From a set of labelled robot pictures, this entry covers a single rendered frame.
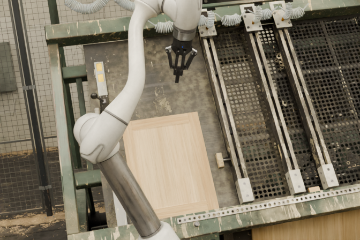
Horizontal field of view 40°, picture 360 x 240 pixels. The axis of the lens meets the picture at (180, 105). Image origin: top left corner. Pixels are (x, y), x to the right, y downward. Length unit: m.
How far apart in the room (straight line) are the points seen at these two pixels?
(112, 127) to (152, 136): 1.04
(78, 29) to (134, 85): 1.26
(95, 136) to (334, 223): 1.82
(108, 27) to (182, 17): 1.20
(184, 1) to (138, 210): 0.83
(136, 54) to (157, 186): 1.04
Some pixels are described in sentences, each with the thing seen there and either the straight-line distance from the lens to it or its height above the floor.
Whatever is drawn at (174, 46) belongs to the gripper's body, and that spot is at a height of 1.81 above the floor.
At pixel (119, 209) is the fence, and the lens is 2.61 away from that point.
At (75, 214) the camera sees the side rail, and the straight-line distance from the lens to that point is 2.60.
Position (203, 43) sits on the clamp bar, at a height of 1.71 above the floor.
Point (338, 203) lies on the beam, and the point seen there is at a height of 0.84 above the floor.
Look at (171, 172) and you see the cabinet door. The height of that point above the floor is 1.08.
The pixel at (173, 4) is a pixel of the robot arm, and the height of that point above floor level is 1.96.
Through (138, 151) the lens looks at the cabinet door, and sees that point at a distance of 2.72.
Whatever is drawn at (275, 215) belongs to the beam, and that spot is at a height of 0.84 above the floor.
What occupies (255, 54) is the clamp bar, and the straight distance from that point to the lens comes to 3.01.
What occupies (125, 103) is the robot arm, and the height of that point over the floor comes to 1.65.
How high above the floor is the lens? 1.98
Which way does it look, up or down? 12 degrees down
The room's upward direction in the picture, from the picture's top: 6 degrees counter-clockwise
